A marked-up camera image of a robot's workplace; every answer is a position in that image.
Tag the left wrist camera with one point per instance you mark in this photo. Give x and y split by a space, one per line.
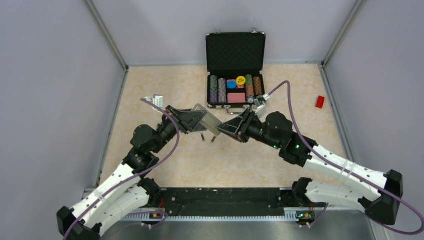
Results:
156 99

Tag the red toy brick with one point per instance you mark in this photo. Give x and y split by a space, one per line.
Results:
320 102

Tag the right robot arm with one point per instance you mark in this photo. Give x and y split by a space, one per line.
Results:
362 189

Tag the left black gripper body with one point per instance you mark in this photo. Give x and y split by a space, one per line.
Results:
183 124

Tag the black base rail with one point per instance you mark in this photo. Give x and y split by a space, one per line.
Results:
226 202

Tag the black poker chip case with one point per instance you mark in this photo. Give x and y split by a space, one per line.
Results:
228 56

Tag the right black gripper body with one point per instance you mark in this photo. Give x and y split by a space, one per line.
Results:
242 132

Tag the pink card deck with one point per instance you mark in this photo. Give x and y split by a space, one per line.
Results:
236 98

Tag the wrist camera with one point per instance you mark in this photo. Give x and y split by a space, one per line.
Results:
156 99
261 105

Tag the yellow round chip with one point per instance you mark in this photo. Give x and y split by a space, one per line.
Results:
241 80

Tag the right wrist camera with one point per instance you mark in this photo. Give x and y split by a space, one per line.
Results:
261 105

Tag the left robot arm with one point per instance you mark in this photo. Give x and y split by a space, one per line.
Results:
127 188

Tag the blue round chip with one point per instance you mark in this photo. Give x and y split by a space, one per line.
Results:
231 84

